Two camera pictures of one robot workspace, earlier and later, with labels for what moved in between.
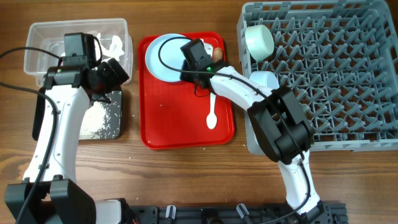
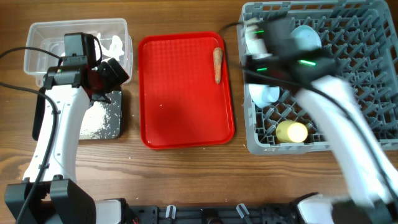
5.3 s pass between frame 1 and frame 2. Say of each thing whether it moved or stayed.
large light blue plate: moved
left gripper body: stayed
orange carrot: stayed
